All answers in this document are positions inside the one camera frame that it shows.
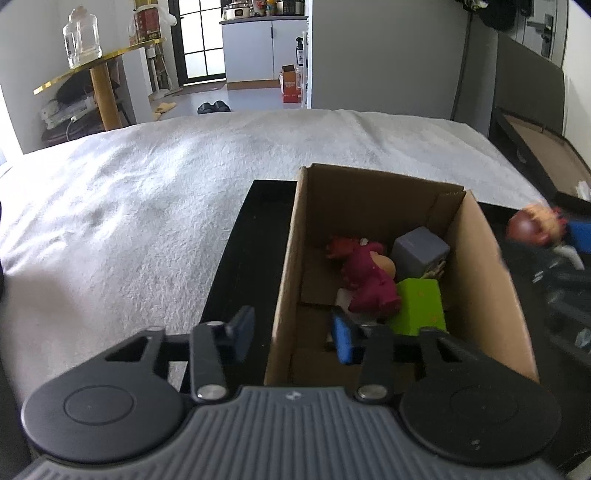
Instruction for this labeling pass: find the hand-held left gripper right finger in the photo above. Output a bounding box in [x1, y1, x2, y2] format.
[331, 310, 485, 401]

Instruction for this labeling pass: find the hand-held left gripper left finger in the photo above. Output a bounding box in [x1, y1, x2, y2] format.
[105, 305, 256, 401]

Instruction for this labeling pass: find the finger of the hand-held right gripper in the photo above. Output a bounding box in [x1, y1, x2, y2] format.
[526, 249, 591, 296]
[561, 210, 591, 257]

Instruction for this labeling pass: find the white charger plug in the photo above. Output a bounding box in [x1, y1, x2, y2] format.
[333, 287, 358, 319]

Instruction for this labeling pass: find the orange haired doll figurine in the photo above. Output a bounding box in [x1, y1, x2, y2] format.
[505, 203, 586, 272]

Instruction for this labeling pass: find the red plush toy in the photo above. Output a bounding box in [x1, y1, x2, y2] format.
[325, 235, 402, 319]

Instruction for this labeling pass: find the green plastic box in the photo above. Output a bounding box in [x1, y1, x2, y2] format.
[388, 277, 450, 337]

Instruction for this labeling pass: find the grey cube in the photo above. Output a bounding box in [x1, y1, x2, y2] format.
[390, 226, 451, 280]

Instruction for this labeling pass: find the cardboard box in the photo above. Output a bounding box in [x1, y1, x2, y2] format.
[264, 162, 541, 388]

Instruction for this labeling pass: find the black tray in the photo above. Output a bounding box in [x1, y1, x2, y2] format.
[178, 179, 589, 457]

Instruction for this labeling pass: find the black storage box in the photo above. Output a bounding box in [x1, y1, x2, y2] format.
[489, 108, 591, 201]

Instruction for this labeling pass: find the grey board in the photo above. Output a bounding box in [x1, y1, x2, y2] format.
[492, 32, 566, 139]

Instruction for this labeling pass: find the white blanket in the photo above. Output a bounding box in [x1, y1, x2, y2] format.
[0, 108, 548, 407]

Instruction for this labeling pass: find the metal door lock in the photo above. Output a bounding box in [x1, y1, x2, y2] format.
[526, 14, 555, 58]

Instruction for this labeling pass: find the dark hanging clothing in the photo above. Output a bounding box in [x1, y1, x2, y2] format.
[455, 0, 518, 33]

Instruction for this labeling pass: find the orange carton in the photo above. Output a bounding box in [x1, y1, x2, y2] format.
[279, 65, 303, 103]

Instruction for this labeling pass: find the gold round table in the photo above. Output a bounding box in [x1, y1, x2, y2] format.
[33, 38, 167, 131]

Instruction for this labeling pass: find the black framed glass door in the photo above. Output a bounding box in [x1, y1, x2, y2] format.
[178, 0, 227, 84]

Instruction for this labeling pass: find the white cabinet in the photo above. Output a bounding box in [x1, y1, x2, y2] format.
[221, 16, 309, 90]

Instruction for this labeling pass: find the white power strip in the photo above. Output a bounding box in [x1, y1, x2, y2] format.
[41, 95, 95, 126]

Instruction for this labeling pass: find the dark bag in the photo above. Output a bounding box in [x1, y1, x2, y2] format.
[55, 69, 95, 103]

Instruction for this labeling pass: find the red jar on table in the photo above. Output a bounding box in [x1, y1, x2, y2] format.
[134, 4, 162, 43]

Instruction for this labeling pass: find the row of countertop jars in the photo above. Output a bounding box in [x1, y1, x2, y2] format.
[252, 0, 305, 17]

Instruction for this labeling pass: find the clear glass jar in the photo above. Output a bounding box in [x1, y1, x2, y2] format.
[62, 6, 103, 70]

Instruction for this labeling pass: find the black cable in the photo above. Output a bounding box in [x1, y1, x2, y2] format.
[450, 9, 472, 121]

